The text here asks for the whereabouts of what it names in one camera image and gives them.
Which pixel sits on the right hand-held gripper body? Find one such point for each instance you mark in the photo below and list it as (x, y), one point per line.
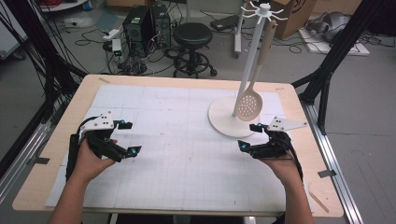
(274, 146)

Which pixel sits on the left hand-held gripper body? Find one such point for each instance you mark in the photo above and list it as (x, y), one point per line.
(99, 122)

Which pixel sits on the white utensil stand with hooks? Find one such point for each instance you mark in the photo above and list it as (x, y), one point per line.
(224, 123)

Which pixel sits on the beige slotted spoon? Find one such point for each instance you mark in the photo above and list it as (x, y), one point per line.
(263, 56)

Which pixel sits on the person's right hand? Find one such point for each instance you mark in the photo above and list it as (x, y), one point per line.
(283, 171)

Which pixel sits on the person's left hand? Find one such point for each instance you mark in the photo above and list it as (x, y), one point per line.
(88, 166)

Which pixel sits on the light wooden table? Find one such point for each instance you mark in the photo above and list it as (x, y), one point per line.
(85, 88)

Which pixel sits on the white grid mat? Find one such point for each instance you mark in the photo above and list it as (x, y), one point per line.
(193, 174)

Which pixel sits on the grey tape strip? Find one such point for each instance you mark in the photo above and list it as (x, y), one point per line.
(327, 173)
(40, 160)

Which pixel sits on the thin wooden stick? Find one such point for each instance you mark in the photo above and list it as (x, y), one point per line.
(319, 201)

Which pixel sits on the white adapter box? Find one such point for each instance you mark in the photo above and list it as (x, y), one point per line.
(116, 46)

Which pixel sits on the white power strip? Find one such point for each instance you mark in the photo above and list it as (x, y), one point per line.
(111, 34)

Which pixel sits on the black computer tower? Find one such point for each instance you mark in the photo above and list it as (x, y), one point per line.
(137, 28)
(162, 25)

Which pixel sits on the white floor board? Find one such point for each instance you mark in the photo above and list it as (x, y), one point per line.
(336, 48)

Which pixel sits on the cardboard box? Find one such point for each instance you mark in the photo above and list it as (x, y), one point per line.
(292, 21)

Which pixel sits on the black round stool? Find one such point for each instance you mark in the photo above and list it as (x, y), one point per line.
(193, 34)

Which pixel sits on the white round table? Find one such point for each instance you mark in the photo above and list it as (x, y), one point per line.
(62, 5)

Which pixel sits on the grey headset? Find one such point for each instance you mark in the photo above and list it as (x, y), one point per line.
(333, 25)

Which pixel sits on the aluminium rail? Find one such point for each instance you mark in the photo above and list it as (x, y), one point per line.
(21, 158)
(333, 168)

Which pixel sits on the black metal frame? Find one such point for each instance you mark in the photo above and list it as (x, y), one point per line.
(342, 43)
(37, 37)

